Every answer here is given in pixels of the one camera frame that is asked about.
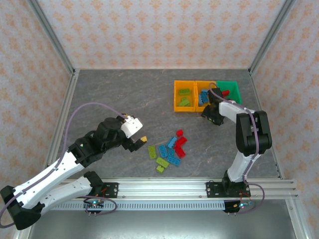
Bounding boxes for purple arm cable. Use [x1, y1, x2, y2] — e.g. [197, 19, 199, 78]
[208, 83, 266, 215]
[0, 102, 130, 229]

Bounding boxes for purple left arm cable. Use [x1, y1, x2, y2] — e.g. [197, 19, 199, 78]
[0, 102, 130, 229]

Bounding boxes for aluminium frame post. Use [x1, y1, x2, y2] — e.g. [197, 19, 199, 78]
[249, 0, 297, 74]
[26, 0, 76, 75]

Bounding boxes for aluminium table edge rail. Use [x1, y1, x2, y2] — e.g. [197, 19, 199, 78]
[249, 71, 285, 180]
[284, 199, 312, 239]
[43, 69, 80, 174]

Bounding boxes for thin dark cable loop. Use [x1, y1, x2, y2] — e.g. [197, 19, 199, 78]
[84, 195, 118, 216]

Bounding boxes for small lit circuit board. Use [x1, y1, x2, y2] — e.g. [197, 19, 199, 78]
[233, 201, 255, 210]
[83, 198, 105, 210]

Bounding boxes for wide aluminium mounting rail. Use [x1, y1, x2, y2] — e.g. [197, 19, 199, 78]
[62, 178, 299, 200]

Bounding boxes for green plastic bin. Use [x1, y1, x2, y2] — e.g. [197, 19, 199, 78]
[216, 80, 243, 105]

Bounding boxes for orange plastic bin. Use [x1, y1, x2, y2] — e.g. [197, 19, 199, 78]
[195, 80, 220, 113]
[173, 80, 198, 113]

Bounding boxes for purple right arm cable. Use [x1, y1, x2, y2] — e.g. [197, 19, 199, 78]
[208, 83, 266, 215]

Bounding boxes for slotted grey cable duct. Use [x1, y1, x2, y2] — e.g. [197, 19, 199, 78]
[53, 201, 226, 211]

